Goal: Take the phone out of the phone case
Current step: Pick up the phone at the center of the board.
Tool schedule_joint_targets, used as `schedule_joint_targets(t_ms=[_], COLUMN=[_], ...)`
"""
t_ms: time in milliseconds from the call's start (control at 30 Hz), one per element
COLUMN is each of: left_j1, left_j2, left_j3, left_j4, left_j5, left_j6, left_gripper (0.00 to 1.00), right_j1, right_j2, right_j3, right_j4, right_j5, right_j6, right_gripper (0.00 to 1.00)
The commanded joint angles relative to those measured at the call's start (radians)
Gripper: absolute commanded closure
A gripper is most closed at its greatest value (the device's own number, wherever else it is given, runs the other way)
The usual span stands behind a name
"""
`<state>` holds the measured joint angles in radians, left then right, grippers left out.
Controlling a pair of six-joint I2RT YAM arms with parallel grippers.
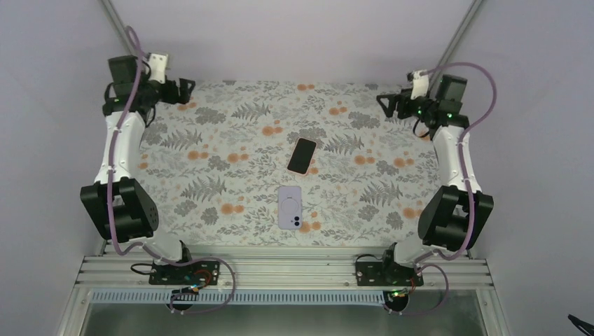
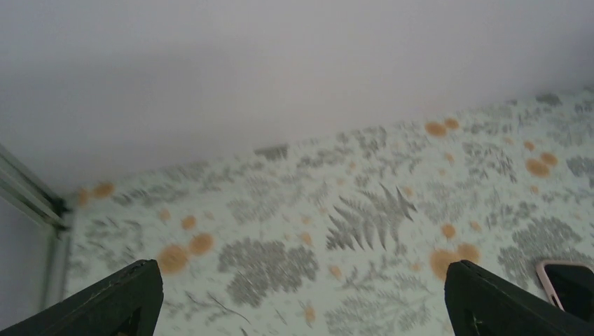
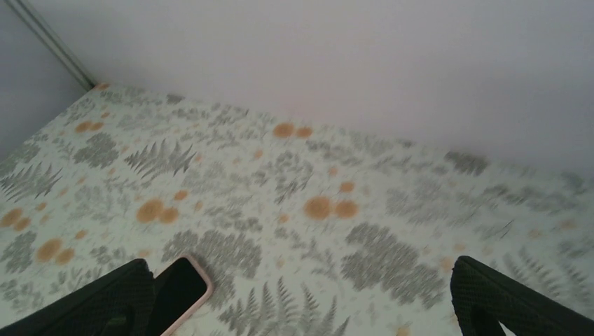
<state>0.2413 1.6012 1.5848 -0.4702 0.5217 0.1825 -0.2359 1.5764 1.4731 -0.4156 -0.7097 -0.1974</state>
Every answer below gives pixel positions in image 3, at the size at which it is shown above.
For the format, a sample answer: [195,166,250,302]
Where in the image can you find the aluminium corner post left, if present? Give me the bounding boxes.
[4,0,98,91]

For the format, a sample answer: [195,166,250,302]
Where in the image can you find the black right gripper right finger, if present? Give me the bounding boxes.
[450,255,593,336]

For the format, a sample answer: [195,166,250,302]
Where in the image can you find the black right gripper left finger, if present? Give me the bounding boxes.
[1,258,156,336]

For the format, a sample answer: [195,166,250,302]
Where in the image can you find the pink phone case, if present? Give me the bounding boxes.
[153,253,215,336]

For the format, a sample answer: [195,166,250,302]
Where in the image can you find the floral patterned table mat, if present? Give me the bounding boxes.
[1,84,593,335]

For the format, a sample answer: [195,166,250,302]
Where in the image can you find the black smartphone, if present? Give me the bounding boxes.
[144,258,208,336]

